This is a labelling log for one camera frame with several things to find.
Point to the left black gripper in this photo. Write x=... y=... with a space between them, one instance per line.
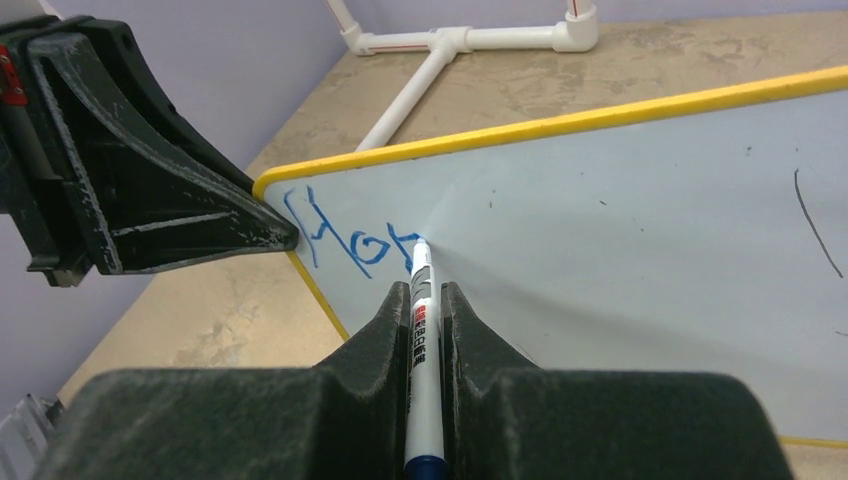
x=100 y=172

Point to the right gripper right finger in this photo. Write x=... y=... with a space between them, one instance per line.
x=475 y=356

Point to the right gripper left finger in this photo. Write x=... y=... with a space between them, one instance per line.
x=360 y=431

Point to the blue white marker pen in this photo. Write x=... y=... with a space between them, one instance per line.
x=424 y=451

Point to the yellow framed whiteboard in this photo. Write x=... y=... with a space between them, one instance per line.
x=698 y=232

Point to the aluminium rail frame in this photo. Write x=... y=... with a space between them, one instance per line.
x=25 y=434

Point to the white PVC pipe frame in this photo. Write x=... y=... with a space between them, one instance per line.
x=578 y=32

